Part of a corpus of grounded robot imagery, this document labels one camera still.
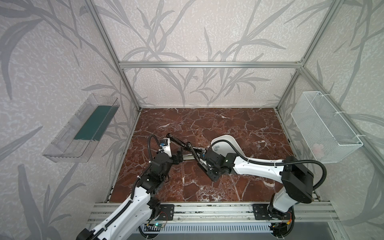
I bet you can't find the green circuit board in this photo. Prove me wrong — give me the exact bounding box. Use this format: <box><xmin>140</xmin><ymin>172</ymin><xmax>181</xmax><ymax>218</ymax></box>
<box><xmin>146</xmin><ymin>223</ymin><xmax>167</xmax><ymax>232</ymax></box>

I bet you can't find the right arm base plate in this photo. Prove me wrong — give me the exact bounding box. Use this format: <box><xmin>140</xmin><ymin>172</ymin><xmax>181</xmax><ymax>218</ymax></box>
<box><xmin>252</xmin><ymin>204</ymin><xmax>295</xmax><ymax>222</ymax></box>

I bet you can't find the white wire mesh basket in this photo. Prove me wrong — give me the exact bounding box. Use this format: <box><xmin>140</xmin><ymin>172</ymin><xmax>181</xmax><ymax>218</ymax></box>
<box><xmin>291</xmin><ymin>91</ymin><xmax>364</xmax><ymax>164</ymax></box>

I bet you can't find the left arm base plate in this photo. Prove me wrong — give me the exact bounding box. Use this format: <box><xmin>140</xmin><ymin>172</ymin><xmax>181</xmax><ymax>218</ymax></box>
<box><xmin>150</xmin><ymin>204</ymin><xmax>175</xmax><ymax>221</ymax></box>

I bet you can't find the clear plastic wall bin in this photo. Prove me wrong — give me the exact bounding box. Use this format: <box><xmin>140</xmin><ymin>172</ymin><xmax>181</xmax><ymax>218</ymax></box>
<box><xmin>42</xmin><ymin>94</ymin><xmax>120</xmax><ymax>163</ymax></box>

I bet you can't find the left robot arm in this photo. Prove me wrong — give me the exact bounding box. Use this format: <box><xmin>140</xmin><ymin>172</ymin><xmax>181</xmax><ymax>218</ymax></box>
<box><xmin>76</xmin><ymin>151</ymin><xmax>184</xmax><ymax>240</ymax></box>

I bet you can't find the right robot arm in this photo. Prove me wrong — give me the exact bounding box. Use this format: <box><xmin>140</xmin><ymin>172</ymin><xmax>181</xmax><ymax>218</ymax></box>
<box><xmin>198</xmin><ymin>150</ymin><xmax>327</xmax><ymax>215</ymax></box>

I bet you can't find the aluminium front rail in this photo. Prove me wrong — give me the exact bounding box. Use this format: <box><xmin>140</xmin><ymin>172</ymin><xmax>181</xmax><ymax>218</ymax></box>
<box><xmin>86</xmin><ymin>201</ymin><xmax>340</xmax><ymax>225</ymax></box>

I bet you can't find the white plastic tray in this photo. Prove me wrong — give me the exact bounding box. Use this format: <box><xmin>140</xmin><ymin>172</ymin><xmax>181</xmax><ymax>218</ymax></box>
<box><xmin>211</xmin><ymin>135</ymin><xmax>245</xmax><ymax>157</ymax></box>

